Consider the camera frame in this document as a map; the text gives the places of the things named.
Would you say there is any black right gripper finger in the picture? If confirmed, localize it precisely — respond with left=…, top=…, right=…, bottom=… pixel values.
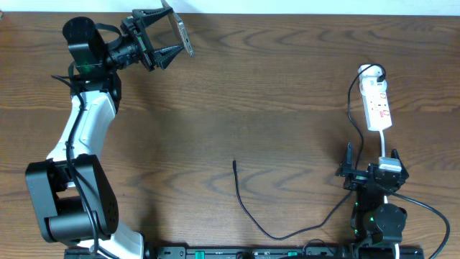
left=340, top=142, right=353, bottom=168
left=390, top=149, right=405, bottom=171

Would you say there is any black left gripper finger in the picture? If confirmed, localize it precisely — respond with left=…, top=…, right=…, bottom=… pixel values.
left=132, top=7, right=173, bottom=27
left=153, top=44, right=184, bottom=69

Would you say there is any black USB charging cable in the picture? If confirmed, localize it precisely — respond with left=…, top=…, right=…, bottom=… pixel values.
left=232, top=63, right=387, bottom=241

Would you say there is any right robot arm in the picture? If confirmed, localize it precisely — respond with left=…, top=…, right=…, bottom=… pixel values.
left=336, top=144, right=409, bottom=258

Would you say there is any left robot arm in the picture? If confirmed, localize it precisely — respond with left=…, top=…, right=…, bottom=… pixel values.
left=25, top=4, right=192, bottom=258

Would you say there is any white power strip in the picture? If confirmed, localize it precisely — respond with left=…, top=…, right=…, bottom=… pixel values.
left=359, top=77, right=392, bottom=132

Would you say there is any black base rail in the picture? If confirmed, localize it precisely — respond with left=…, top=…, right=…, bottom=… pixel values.
left=63, top=243, right=425, bottom=259

